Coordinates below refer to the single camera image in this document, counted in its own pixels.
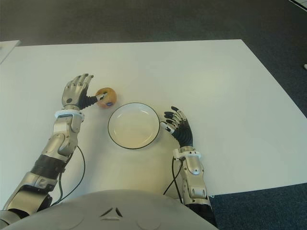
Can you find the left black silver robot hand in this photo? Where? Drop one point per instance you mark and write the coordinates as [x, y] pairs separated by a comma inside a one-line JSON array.
[[74, 92]]

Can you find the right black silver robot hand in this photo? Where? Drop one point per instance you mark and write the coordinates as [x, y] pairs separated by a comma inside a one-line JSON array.
[[183, 134]]

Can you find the yellow-red apple with sticker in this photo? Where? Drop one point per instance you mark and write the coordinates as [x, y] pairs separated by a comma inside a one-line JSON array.
[[109, 98]]

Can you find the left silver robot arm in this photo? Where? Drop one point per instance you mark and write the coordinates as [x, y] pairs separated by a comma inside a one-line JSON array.
[[60, 141]]

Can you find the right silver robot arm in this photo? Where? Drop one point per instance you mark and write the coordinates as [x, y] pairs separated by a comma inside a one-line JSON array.
[[194, 177]]

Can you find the white plate with black rim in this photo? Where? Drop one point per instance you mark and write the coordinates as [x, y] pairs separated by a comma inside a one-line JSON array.
[[133, 127]]

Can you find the grey robot torso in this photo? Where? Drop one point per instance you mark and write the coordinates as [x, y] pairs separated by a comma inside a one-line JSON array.
[[108, 213]]

